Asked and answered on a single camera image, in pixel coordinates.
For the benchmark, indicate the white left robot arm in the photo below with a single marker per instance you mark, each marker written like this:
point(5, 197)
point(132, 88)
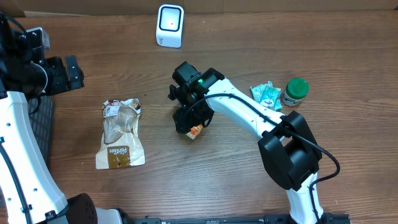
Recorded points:
point(31, 194)

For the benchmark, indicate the white barcode scanner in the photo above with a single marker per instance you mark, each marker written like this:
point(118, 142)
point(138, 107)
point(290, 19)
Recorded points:
point(169, 27)

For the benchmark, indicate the teal snack packet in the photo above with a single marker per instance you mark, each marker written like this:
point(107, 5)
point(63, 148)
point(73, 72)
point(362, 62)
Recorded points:
point(259, 90)

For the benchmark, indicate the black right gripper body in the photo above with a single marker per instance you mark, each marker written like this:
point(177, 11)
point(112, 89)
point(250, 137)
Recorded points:
point(196, 114)

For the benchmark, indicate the grey plastic mesh basket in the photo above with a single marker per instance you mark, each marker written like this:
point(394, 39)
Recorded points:
point(42, 126)

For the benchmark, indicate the brown paper bread bag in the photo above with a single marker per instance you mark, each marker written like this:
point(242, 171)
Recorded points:
point(120, 143)

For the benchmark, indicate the orange tissue packet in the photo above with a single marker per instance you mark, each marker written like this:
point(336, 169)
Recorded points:
point(194, 131)

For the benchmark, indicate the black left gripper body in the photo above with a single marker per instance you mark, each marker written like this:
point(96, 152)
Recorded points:
point(62, 75)

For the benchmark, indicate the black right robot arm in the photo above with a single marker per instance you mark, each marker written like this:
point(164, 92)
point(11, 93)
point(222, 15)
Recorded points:
point(287, 146)

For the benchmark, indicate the green lid jar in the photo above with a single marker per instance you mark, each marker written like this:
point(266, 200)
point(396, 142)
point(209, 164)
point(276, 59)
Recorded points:
point(295, 91)

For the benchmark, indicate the small teal tissue packet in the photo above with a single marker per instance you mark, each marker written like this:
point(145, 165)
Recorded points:
point(271, 98)

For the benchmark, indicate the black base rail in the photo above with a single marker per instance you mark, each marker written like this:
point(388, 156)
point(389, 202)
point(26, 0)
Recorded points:
point(327, 218)

